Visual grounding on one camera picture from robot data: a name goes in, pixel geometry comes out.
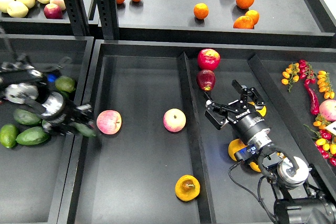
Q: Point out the small orange right shelf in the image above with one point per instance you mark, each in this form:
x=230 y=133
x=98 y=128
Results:
x=254 y=15

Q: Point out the pink apple right edge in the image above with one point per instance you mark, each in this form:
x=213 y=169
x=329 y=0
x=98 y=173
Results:
x=327 y=110

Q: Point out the orange cherry tomato cluster left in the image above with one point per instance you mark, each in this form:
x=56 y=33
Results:
x=290 y=75

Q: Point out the pink apple left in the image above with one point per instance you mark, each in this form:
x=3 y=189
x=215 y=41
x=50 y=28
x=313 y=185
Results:
x=109 y=122

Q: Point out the black tray divider right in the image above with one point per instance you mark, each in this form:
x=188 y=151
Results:
x=292 y=114

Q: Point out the orange centre shelf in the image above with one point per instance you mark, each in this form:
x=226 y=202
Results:
x=201 y=11

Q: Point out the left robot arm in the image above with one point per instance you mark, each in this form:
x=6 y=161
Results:
x=44 y=93

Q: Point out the front orange shelf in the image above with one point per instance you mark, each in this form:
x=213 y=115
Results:
x=244 y=22

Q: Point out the red cherry tomato cluster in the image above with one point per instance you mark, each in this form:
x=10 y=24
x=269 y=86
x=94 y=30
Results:
x=306 y=72

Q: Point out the black left tray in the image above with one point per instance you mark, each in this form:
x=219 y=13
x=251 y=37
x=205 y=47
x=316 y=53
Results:
x=36 y=180

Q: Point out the pink apple centre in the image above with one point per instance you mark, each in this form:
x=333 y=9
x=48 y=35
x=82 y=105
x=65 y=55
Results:
x=174 y=120

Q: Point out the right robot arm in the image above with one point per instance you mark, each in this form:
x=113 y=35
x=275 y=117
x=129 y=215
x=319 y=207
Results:
x=296 y=200

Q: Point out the orange cherry tomato cluster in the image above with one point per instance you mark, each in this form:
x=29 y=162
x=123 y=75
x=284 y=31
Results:
x=324 y=85
x=290 y=75

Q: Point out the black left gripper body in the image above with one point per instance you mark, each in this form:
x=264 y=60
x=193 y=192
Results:
x=59 y=111

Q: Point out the bright green avocado far left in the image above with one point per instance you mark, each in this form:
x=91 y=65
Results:
x=9 y=133

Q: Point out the dark red apple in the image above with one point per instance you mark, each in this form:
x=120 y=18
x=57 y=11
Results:
x=206 y=80

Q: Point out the green avocado bottom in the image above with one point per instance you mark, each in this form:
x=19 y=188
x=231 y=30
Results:
x=32 y=136

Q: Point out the bright red apple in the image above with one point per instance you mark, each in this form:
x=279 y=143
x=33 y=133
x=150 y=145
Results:
x=208 y=59

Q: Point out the black shelf upright left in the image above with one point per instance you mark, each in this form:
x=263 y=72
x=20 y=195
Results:
x=77 y=16

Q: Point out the yellow pear top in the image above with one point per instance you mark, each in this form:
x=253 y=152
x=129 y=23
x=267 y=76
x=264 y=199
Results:
x=262 y=111

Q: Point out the orange cherry tomato cluster right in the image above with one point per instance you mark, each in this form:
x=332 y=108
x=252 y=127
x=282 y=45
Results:
x=324 y=85

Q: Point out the black tray divider left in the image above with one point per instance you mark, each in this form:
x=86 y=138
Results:
x=205 y=204

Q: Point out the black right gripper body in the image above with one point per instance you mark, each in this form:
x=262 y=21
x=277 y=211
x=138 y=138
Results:
x=246 y=125

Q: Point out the dark green avocado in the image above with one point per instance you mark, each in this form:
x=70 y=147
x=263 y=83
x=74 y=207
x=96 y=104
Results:
x=84 y=130

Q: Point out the red chili pepper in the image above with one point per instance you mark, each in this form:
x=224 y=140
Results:
x=314 y=103

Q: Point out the black shelf upright right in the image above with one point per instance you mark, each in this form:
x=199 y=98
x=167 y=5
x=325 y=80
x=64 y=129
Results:
x=109 y=19

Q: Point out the black tray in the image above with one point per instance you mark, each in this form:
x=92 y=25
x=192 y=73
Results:
x=36 y=180
x=130 y=177

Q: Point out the pink apple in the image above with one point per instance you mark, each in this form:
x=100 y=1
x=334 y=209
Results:
x=109 y=122
x=174 y=120

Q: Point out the green avocado top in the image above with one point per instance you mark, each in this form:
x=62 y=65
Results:
x=66 y=84

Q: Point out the red apple on shelf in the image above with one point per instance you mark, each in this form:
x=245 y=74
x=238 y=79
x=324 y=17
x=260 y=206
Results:
x=52 y=11

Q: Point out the mixed cherry tomatoes lower right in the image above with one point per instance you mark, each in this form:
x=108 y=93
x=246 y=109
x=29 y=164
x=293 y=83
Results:
x=323 y=139

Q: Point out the black middle tray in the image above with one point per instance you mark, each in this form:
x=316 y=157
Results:
x=130 y=177

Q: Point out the dark avocado left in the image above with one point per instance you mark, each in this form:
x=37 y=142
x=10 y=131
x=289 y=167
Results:
x=26 y=118

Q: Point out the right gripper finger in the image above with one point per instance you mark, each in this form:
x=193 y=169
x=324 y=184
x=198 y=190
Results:
x=217 y=113
x=248 y=95

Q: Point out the black shelf upright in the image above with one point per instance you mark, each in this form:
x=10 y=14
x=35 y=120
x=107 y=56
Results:
x=77 y=16
x=109 y=19

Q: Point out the black tray divider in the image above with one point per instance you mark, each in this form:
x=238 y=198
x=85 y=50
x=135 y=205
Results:
x=205 y=204
x=292 y=114

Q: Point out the pale yellow pear front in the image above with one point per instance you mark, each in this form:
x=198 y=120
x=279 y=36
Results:
x=17 y=9

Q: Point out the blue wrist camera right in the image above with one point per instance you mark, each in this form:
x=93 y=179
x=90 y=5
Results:
x=247 y=154

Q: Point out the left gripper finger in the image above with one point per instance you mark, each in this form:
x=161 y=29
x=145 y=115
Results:
x=84 y=115
x=58 y=131

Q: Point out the white label card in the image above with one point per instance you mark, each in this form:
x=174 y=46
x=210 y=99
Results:
x=331 y=128

